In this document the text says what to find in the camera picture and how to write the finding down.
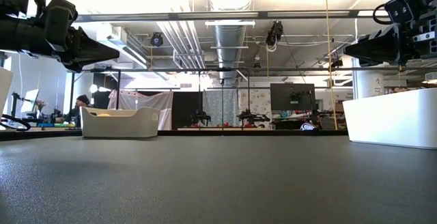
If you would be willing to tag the black curtain panel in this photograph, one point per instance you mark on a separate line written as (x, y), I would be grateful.
(186, 104)

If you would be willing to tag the beige plastic basket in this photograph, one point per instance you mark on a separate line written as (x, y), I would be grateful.
(119, 126)

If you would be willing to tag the black aluminium table frame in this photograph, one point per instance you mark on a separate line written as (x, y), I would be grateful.
(239, 132)

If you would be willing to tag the black stand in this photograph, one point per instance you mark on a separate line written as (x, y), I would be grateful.
(14, 104)

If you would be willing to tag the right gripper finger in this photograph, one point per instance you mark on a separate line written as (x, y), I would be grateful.
(379, 48)

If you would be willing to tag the grey patterned curtain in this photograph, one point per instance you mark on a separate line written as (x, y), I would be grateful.
(213, 104)

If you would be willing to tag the cardboard box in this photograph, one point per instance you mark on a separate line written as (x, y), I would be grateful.
(339, 106)

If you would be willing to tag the white-screen monitor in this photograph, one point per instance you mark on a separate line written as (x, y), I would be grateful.
(30, 99)

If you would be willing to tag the pink flowers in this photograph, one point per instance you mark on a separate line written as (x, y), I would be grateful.
(40, 104)

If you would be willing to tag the white plastic basket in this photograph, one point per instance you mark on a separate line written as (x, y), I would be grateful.
(392, 121)
(4, 91)

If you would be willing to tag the white strip light fixture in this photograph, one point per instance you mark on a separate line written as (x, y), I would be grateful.
(229, 23)

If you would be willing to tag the small black robot arm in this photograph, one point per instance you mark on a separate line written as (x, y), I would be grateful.
(251, 117)
(199, 116)

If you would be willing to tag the black table mat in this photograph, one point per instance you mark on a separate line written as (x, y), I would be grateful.
(218, 190)

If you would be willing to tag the blue white object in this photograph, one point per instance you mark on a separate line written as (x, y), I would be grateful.
(307, 127)

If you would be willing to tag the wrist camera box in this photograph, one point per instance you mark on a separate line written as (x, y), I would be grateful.
(59, 19)
(406, 5)

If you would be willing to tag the white cloth curtain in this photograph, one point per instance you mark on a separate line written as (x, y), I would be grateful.
(150, 99)

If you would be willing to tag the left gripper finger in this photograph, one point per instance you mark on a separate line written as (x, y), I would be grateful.
(88, 51)

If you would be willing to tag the grey metal beam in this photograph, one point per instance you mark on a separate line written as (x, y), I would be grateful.
(290, 13)

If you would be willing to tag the white round pillar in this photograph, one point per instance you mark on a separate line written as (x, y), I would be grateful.
(370, 84)

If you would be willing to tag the person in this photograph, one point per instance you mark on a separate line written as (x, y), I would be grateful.
(82, 100)

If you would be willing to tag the green flat item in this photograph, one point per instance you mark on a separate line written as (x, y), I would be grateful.
(51, 125)

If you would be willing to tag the black round spotlight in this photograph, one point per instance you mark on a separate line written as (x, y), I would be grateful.
(157, 39)

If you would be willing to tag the black monitor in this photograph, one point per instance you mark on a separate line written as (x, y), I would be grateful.
(292, 96)

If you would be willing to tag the white floral curtain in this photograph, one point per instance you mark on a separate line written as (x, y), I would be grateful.
(259, 101)

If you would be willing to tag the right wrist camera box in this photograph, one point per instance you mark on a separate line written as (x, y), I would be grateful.
(406, 5)

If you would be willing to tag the silver ventilation duct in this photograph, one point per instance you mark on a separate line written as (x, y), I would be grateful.
(229, 46)

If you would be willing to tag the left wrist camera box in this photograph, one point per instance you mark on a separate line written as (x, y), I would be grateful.
(59, 19)

